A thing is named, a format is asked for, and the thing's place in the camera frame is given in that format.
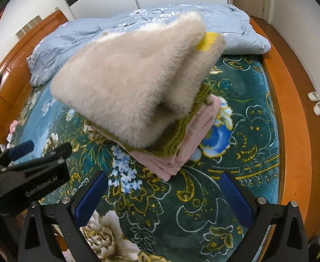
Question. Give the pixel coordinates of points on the blue floral fleece blanket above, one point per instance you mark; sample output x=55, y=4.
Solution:
x=185, y=218

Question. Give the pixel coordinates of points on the beige fuzzy cartoon sweater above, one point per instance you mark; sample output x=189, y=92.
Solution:
x=135, y=84

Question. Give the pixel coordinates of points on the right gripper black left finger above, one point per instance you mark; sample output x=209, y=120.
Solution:
x=38, y=242

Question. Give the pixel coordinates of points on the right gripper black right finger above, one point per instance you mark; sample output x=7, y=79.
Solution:
x=288, y=242

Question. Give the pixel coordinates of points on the white slipper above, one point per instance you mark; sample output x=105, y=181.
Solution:
x=316, y=109
x=313, y=96

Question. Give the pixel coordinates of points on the white slipper far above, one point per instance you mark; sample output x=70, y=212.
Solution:
x=313, y=96

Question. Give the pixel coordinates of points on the white slipper near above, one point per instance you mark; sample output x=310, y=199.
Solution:
x=316, y=109

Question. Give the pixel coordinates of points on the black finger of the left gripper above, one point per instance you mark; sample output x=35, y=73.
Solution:
x=12, y=154
x=62, y=151

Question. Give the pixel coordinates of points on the pink folded garment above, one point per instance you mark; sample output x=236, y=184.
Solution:
x=199, y=126

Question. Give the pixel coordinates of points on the light blue floral quilt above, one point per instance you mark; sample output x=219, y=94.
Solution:
x=54, y=50

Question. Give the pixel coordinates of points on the orange wooden bed frame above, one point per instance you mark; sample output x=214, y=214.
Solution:
x=299, y=179

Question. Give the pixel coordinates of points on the olive green folded garment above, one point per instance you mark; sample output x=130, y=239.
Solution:
x=174, y=134

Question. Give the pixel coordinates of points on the pink small item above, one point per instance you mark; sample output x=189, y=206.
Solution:
x=12, y=128

